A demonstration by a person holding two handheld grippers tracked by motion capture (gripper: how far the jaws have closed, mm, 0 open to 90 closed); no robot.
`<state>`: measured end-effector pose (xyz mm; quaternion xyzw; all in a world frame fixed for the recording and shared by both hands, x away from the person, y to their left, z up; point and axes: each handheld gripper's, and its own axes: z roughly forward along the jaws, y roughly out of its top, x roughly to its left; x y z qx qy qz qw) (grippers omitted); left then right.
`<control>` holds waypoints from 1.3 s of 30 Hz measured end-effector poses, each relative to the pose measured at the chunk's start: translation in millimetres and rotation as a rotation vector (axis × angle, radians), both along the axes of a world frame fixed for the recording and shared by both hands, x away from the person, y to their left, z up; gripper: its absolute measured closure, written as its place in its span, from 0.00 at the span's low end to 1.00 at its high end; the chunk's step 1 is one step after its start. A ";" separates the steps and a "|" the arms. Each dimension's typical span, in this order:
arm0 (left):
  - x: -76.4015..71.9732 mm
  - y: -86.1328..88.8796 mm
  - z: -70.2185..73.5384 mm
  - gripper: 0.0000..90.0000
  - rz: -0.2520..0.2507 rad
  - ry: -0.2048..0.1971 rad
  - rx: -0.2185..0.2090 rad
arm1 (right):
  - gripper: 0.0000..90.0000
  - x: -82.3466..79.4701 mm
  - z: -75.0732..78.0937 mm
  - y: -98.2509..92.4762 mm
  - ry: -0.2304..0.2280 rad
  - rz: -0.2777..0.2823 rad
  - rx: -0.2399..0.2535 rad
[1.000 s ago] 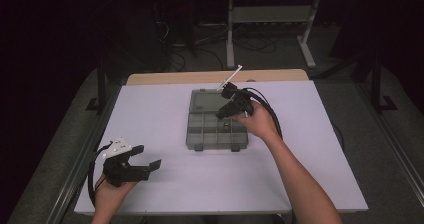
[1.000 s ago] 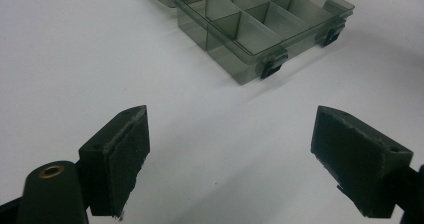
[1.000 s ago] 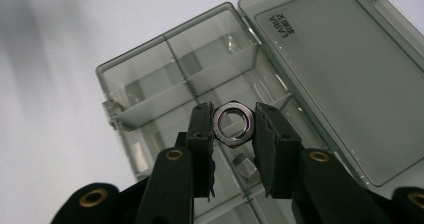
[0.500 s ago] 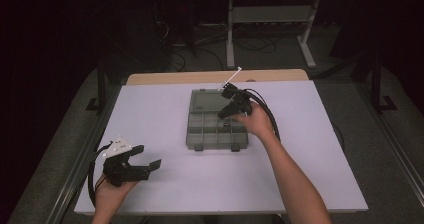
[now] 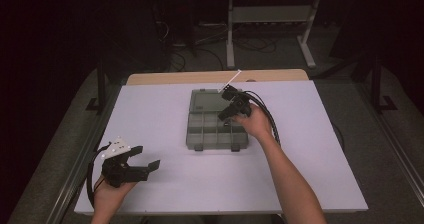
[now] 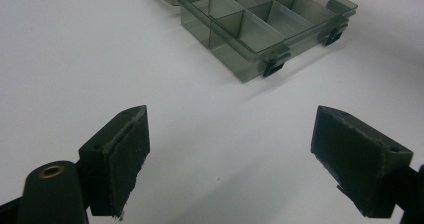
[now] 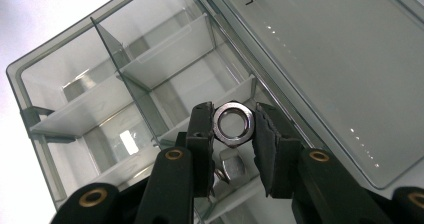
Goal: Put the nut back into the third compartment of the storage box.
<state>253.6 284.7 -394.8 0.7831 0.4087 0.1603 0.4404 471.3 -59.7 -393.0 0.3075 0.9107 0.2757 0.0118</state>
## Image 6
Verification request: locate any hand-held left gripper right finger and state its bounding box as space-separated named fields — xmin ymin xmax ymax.
xmin=310 ymin=105 xmax=414 ymax=219

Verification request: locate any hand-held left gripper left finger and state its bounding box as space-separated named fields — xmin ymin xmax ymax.
xmin=78 ymin=104 xmax=151 ymax=219

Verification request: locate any grey clear plastic compartment box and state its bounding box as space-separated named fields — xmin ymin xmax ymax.
xmin=138 ymin=0 xmax=359 ymax=84

